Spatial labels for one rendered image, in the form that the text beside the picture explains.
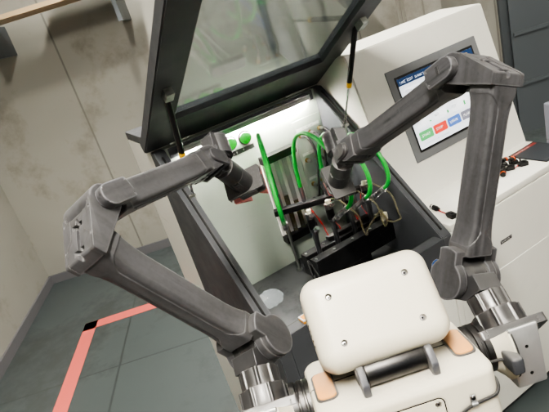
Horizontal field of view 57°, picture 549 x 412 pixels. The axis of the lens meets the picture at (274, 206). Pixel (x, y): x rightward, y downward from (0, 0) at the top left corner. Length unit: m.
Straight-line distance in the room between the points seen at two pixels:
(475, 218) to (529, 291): 1.26
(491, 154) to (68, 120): 3.97
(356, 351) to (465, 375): 0.16
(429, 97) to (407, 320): 0.46
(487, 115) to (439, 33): 1.19
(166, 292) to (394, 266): 0.36
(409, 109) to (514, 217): 0.99
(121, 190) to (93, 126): 3.72
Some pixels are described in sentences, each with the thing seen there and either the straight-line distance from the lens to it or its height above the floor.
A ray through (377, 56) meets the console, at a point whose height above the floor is 1.51.
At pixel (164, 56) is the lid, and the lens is 1.22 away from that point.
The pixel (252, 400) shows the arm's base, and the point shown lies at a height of 1.22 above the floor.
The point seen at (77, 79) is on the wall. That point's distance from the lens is 4.51.
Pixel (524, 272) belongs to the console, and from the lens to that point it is 2.14.
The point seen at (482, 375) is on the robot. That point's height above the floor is 1.23.
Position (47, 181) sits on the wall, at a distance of 4.77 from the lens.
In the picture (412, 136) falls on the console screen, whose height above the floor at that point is 1.21.
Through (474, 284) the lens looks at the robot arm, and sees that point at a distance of 0.97.
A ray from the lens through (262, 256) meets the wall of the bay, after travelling 1.97.
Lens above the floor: 1.81
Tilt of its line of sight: 22 degrees down
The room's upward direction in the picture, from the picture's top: 17 degrees counter-clockwise
